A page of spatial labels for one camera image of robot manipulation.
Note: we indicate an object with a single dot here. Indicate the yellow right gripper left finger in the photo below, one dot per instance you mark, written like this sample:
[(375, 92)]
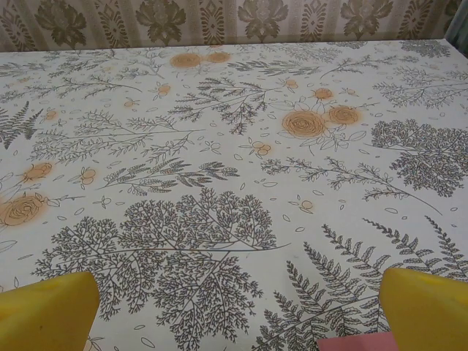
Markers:
[(44, 318)]

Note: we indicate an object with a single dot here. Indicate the pink and white paper box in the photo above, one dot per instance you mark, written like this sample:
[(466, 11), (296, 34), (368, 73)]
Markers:
[(354, 345)]

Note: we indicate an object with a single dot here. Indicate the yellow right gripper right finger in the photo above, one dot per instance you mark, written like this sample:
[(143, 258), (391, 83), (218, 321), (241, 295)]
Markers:
[(428, 314)]

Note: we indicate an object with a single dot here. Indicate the floral print tablecloth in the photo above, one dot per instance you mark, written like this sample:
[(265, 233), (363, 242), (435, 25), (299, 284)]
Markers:
[(234, 153)]

